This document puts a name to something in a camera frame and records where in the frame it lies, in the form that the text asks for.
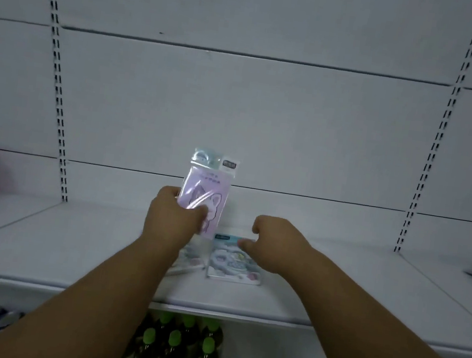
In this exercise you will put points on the person's left hand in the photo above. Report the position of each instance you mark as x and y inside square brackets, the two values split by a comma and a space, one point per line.
[169, 224]

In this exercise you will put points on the person's right hand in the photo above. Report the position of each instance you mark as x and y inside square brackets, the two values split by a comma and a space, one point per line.
[283, 250]

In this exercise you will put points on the blue cartoon packet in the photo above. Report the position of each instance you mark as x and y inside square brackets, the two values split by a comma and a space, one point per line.
[228, 267]

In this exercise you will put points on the purple cartoon packets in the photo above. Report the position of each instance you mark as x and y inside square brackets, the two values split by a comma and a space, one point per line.
[211, 182]

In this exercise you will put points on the person's left forearm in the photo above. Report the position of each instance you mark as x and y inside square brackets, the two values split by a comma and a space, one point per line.
[83, 317]

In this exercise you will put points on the person's right forearm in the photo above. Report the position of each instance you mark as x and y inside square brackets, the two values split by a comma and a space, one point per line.
[378, 347]

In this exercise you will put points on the white slotted upright rail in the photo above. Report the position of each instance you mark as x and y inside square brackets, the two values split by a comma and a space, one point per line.
[442, 126]
[58, 75]

